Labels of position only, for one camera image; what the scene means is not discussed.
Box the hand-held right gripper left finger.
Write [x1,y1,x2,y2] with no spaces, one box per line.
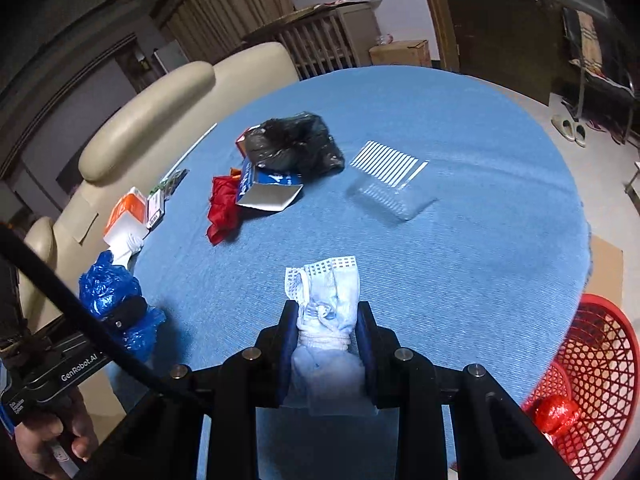
[75,300,303,480]

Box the beige leather chair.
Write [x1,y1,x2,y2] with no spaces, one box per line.
[210,41,301,126]
[17,216,63,331]
[54,61,217,261]

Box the red plastic basket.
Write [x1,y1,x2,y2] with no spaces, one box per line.
[520,294,636,480]

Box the blue plastic bag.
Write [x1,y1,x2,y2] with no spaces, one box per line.
[79,251,167,363]

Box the cardboard sheet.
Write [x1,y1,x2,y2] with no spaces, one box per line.
[582,234,626,311]

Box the green packet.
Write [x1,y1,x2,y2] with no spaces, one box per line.
[150,167,190,198]

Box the black cable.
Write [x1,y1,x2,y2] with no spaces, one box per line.
[0,222,216,406]

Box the person's left hand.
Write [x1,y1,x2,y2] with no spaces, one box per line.
[15,390,98,480]

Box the wooden crib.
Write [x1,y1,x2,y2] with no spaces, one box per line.
[245,2,381,81]

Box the blue face mask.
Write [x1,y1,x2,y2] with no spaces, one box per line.
[282,256,381,417]

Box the brown cardboard box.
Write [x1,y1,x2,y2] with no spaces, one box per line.
[369,39,432,68]

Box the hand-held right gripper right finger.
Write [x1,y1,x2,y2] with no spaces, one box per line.
[356,300,581,480]

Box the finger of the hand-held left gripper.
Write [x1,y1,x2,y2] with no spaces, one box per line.
[87,296,150,356]

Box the red foil ball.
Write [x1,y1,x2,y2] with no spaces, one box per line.
[532,394,582,436]

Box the red plastic bag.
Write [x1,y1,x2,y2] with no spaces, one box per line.
[206,175,246,246]

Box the blue tablecloth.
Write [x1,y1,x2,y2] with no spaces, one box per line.
[102,65,596,480]

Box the white tissue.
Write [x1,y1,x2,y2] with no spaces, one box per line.
[105,230,146,271]

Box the wooden door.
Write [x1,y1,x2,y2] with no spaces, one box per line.
[414,0,556,106]

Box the small red white box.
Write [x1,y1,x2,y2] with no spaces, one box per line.
[145,191,166,231]

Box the black plastic bag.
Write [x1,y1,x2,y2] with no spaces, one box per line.
[245,112,346,177]

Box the black metal chair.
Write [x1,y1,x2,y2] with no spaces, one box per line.
[562,5,640,146]

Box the orange packet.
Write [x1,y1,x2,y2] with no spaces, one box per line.
[103,186,151,241]

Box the clear plastic container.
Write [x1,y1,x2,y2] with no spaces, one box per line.
[347,139,438,223]

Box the blue white carton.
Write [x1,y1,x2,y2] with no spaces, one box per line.
[235,157,305,213]

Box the beige curtain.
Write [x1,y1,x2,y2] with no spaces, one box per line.
[160,0,296,66]

